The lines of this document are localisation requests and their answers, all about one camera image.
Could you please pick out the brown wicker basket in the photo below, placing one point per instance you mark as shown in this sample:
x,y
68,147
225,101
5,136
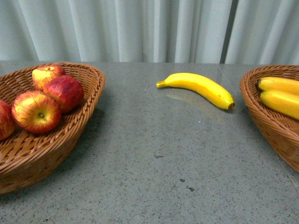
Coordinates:
x,y
280,131
26,158

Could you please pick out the yellow banana in basket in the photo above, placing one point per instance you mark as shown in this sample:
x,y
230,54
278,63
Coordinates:
x,y
282,102

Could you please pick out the red yellow apple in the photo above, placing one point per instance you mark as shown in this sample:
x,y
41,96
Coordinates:
x,y
44,74
36,112

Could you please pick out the white curtain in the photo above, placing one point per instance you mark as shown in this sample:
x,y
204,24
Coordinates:
x,y
175,31

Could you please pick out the yellow banana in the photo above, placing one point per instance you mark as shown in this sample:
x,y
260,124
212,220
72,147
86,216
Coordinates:
x,y
209,89
278,84
282,102

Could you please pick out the dark red apple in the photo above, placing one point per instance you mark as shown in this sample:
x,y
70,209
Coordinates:
x,y
7,124

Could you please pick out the brown wicker basket left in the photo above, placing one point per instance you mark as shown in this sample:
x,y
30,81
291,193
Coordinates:
x,y
26,158

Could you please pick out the brown wicker basket right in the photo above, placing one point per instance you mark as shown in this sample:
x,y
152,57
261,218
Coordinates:
x,y
280,131

